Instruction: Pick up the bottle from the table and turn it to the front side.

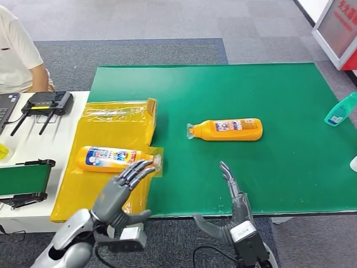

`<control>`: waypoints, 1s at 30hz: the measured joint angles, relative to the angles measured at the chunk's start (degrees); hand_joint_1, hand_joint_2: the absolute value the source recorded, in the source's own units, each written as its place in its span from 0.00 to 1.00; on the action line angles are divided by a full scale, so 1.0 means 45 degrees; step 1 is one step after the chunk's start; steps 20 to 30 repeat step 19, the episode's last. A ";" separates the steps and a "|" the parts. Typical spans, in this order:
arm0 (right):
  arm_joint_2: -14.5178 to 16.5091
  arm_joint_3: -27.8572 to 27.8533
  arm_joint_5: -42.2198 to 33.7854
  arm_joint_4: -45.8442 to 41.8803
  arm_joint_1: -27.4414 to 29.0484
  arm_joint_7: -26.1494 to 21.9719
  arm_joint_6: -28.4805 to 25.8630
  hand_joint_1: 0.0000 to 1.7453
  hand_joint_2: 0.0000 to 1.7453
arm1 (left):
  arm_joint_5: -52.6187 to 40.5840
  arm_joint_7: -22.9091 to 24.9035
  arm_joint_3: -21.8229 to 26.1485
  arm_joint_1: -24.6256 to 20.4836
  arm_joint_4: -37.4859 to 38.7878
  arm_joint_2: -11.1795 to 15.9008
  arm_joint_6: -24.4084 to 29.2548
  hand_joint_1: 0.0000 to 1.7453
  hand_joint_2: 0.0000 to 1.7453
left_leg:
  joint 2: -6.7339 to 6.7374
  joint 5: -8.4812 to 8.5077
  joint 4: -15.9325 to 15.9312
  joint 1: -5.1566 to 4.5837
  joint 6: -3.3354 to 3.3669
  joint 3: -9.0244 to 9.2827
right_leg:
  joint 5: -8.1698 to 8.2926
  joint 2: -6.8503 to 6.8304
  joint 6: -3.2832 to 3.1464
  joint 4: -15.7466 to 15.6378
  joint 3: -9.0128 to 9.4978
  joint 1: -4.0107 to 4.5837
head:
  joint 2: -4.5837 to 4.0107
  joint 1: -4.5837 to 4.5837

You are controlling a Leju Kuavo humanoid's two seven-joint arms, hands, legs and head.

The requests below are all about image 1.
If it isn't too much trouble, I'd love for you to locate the green table mat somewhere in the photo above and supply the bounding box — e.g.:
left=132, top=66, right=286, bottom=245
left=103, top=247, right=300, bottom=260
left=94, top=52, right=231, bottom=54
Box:
left=87, top=63, right=357, bottom=219

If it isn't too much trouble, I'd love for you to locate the grey laptop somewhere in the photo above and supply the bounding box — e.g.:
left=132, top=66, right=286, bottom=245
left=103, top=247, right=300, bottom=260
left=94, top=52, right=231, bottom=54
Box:
left=0, top=93, right=20, bottom=136

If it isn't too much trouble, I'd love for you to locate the white and red display stand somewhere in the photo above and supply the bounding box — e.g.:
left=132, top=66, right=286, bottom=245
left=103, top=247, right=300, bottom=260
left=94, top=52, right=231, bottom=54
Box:
left=312, top=0, right=357, bottom=71

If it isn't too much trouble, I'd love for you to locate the black cable on floor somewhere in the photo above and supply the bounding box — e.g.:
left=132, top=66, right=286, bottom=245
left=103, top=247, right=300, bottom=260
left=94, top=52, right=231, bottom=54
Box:
left=0, top=226, right=26, bottom=238

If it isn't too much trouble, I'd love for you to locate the green belt conveyor unit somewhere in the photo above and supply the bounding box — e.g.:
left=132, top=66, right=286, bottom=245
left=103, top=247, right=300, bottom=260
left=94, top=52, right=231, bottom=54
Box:
left=0, top=159, right=57, bottom=210

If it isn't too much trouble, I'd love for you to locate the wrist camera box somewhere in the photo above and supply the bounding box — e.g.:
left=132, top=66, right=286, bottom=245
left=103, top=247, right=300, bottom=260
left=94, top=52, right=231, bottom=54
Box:
left=107, top=226, right=147, bottom=253
left=229, top=221, right=271, bottom=268

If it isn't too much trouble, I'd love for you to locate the person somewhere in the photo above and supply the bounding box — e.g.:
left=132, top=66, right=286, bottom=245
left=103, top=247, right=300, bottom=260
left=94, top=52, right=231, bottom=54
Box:
left=0, top=5, right=55, bottom=94

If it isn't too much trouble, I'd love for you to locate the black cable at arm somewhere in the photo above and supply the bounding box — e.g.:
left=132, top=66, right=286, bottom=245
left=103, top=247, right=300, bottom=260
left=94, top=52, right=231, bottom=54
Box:
left=95, top=244, right=112, bottom=268
left=192, top=245, right=240, bottom=268

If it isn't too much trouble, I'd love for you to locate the white table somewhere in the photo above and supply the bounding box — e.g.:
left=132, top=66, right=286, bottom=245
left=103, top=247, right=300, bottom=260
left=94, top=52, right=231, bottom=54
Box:
left=0, top=90, right=91, bottom=235

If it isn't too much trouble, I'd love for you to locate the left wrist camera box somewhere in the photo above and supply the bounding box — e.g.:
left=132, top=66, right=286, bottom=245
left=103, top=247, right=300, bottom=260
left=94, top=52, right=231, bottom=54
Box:
left=107, top=226, right=147, bottom=253

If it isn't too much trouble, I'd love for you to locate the teal plastic bottle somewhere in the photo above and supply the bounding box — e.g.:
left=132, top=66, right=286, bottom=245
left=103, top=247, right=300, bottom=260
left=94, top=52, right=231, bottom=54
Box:
left=324, top=92, right=357, bottom=128

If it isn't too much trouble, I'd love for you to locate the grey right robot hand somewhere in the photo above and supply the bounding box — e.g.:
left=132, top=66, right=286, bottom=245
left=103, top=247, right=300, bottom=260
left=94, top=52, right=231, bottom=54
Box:
left=192, top=161, right=254, bottom=247

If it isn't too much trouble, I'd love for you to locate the yellow film wrapped cardboard box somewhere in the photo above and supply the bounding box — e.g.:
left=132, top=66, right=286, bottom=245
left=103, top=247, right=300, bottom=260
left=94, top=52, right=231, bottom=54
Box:
left=51, top=98, right=165, bottom=223

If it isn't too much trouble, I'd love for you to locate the orange bottle with clear cap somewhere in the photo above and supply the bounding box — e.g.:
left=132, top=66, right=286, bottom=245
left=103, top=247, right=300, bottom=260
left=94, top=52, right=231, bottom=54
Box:
left=186, top=118, right=263, bottom=142
left=75, top=145, right=163, bottom=174

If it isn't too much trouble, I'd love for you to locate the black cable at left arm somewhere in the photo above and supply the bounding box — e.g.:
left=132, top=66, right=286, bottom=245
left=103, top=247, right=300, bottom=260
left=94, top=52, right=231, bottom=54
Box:
left=95, top=244, right=112, bottom=268

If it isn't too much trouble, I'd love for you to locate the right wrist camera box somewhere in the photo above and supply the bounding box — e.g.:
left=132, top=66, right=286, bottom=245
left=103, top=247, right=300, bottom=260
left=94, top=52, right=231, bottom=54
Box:
left=229, top=221, right=271, bottom=268

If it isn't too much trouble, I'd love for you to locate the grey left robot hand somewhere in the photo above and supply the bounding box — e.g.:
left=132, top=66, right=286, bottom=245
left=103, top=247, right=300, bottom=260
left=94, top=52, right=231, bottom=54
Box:
left=91, top=160, right=155, bottom=229

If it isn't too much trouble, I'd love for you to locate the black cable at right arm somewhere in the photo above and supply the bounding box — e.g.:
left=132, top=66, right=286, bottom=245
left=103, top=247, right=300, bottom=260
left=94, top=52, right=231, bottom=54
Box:
left=192, top=245, right=240, bottom=268

